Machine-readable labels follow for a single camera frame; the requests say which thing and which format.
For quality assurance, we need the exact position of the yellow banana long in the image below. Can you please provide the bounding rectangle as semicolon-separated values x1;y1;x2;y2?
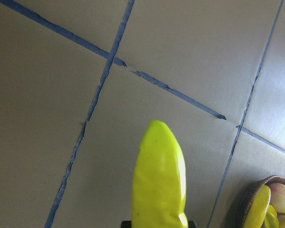
131;120;189;228

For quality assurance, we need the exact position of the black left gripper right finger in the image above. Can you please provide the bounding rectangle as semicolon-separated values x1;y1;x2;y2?
188;220;196;228

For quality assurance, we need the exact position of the yellow banana basket edge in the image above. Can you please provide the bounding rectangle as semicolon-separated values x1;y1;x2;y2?
243;185;271;228

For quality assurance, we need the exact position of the brown wicker basket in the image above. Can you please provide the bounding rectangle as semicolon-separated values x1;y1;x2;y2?
235;175;285;228

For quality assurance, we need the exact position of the pale yellow-pink apple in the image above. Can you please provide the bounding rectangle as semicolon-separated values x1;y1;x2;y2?
269;182;285;214

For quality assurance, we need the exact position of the small yellow banana piece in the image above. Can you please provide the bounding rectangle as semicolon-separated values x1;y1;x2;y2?
264;205;279;228

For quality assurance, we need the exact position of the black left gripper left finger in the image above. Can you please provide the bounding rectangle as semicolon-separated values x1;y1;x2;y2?
121;220;132;228

